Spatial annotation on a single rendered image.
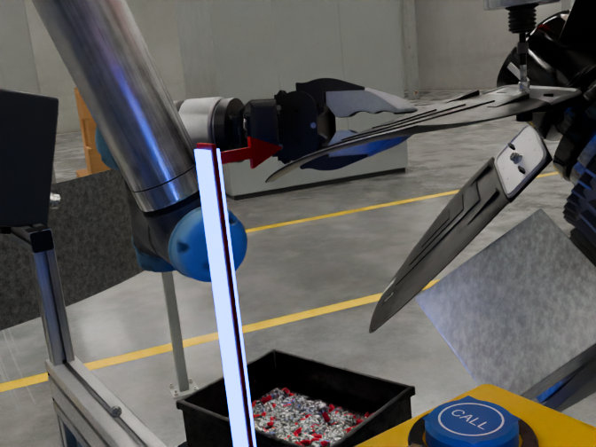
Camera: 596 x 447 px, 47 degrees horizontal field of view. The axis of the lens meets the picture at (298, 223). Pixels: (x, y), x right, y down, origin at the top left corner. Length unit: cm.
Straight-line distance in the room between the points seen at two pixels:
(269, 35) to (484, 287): 621
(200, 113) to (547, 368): 43
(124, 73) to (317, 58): 636
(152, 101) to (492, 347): 38
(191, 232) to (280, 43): 622
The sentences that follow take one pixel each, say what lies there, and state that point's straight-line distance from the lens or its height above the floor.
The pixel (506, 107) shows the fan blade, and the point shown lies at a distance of 63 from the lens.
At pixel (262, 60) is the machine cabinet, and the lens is 677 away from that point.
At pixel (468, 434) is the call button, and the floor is 108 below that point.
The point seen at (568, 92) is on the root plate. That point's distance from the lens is 70.
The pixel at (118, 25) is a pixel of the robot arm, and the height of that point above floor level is 129.
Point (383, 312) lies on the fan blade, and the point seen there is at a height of 94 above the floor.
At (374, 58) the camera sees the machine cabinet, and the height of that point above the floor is 122.
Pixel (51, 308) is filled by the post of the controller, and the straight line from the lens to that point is 102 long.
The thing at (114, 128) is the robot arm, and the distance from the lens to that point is 65.
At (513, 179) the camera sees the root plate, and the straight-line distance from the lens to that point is 80.
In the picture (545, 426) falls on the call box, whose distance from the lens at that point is 34.
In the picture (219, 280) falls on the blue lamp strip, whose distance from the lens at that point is 51.
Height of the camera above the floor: 124
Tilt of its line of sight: 13 degrees down
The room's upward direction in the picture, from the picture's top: 6 degrees counter-clockwise
